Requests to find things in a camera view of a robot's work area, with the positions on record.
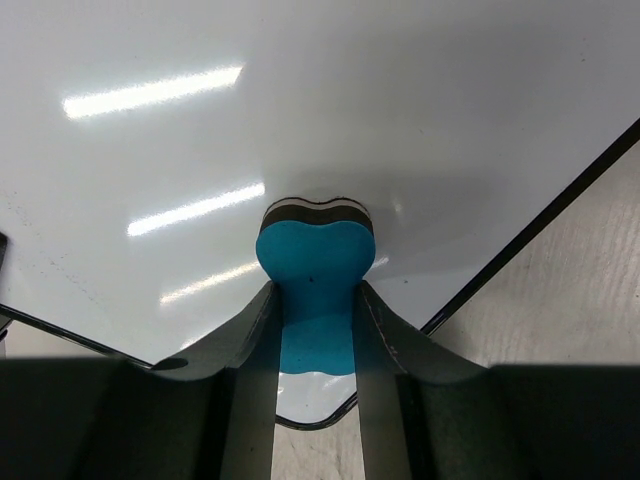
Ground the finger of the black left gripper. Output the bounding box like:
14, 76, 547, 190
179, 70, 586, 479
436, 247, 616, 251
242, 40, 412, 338
0, 230, 9, 346

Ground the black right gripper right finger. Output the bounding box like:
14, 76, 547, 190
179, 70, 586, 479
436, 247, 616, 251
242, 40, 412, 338
353, 283, 639, 479

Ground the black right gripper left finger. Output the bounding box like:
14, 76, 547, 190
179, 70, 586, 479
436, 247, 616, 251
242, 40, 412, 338
1, 283, 279, 479

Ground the white whiteboard black frame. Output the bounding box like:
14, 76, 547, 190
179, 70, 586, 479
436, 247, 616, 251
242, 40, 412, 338
0, 0, 640, 431

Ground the blue whiteboard eraser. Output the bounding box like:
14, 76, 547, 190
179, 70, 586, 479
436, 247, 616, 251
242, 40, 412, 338
256, 197, 376, 376

